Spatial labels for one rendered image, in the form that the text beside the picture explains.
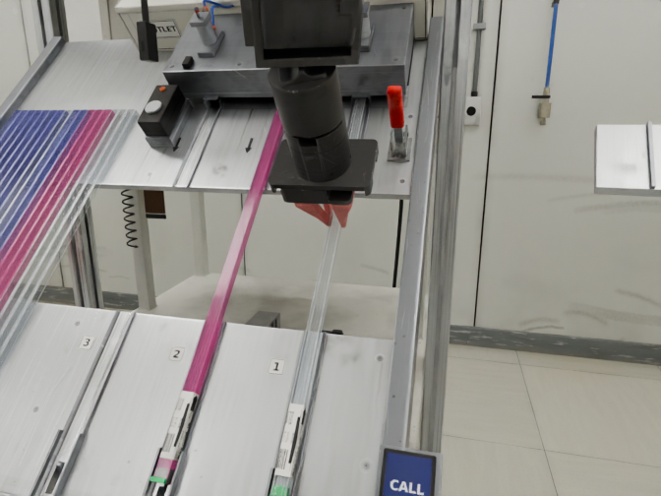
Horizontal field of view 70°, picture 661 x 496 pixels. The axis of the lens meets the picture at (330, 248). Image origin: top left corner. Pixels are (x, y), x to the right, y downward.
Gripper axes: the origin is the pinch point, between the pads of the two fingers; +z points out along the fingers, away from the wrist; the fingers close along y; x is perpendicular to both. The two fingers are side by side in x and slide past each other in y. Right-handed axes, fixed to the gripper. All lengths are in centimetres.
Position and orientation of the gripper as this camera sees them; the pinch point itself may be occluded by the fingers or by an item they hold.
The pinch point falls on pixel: (336, 218)
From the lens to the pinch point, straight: 54.2
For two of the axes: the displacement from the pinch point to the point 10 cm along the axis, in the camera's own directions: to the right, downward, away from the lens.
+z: 1.6, 5.7, 8.0
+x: -1.8, 8.2, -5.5
